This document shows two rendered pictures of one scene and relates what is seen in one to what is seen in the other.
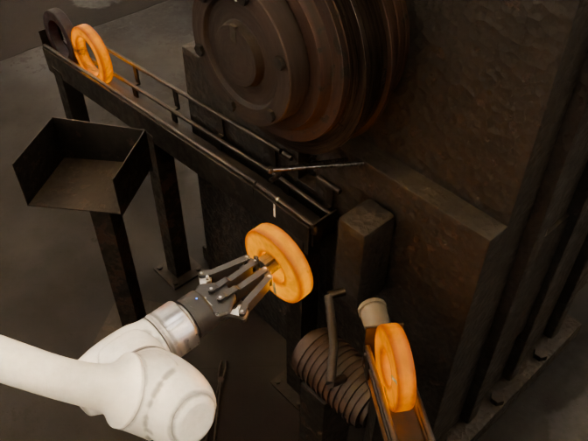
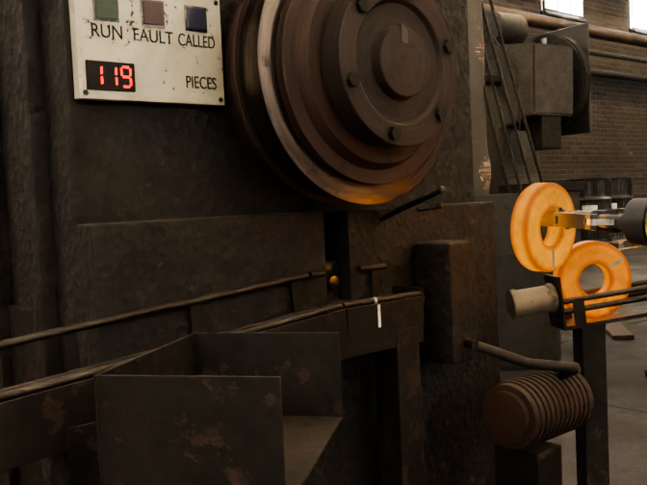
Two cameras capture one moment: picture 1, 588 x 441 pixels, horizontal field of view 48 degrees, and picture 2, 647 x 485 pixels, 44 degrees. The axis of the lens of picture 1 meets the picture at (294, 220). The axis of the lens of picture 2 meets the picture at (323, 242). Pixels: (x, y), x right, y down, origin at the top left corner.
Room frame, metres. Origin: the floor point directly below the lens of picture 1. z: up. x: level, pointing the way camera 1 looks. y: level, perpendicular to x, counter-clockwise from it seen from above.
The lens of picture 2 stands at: (1.16, 1.47, 0.89)
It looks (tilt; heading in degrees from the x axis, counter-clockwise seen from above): 3 degrees down; 272
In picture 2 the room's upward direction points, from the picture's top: 3 degrees counter-clockwise
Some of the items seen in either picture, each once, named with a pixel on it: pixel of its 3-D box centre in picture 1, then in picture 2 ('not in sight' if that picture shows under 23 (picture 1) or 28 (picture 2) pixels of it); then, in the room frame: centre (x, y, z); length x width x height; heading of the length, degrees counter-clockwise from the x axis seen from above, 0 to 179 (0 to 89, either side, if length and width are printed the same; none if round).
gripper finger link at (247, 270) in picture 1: (234, 279); (586, 219); (0.77, 0.10, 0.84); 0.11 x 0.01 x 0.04; 134
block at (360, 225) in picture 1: (363, 255); (444, 300); (0.98, -0.15, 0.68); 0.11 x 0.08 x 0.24; 133
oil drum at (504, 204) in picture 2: not in sight; (502, 276); (0.38, -2.83, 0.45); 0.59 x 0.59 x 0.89
